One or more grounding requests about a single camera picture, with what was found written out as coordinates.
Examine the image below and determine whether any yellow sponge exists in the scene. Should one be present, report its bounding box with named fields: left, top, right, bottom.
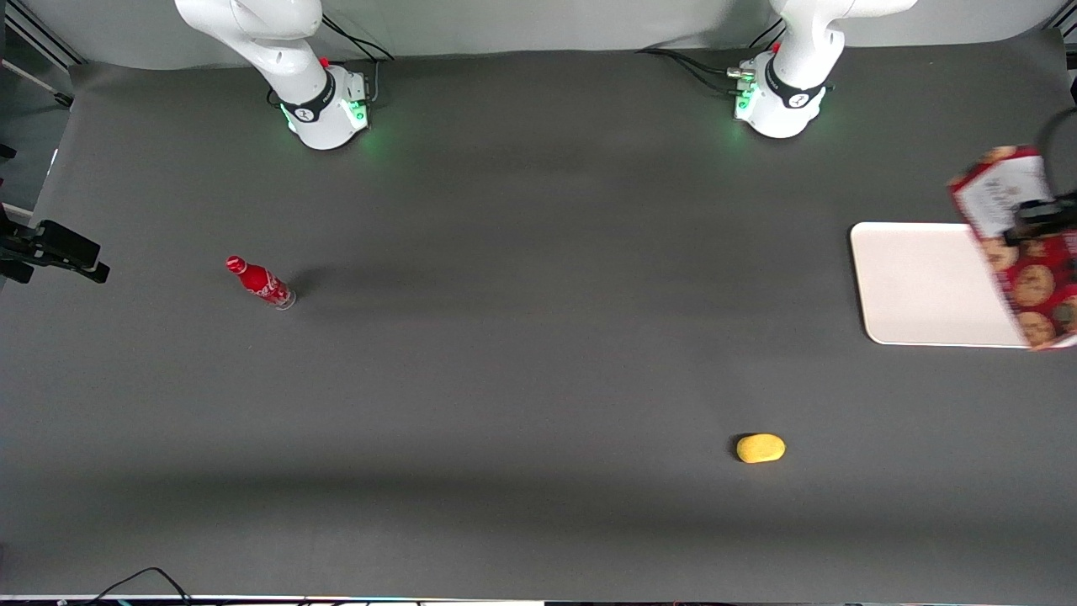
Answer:
left=735, top=433, right=787, bottom=465

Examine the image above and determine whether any black floor cable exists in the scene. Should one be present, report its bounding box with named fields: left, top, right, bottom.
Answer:
left=59, top=566, right=196, bottom=606

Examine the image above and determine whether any white rectangular tray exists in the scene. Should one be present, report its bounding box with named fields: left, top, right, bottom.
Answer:
left=850, top=221, right=1032, bottom=348

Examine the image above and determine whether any black clamp mount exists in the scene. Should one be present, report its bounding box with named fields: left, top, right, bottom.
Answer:
left=0, top=202, right=111, bottom=285

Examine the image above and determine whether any aluminium frame rail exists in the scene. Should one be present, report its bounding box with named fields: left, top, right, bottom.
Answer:
left=0, top=0, right=87, bottom=70

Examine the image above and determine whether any red cookie box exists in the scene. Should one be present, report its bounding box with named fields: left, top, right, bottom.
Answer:
left=948, top=145, right=1077, bottom=351

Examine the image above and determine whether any black base cable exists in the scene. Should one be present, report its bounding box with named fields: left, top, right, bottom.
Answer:
left=665, top=52, right=745, bottom=96
left=637, top=48, right=743, bottom=78
left=321, top=14, right=396, bottom=104

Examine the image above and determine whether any red cola bottle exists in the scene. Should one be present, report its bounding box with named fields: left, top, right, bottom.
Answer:
left=225, top=255, right=298, bottom=311

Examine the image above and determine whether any dark grey table cover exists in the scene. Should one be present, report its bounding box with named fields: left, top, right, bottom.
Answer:
left=0, top=29, right=1077, bottom=603

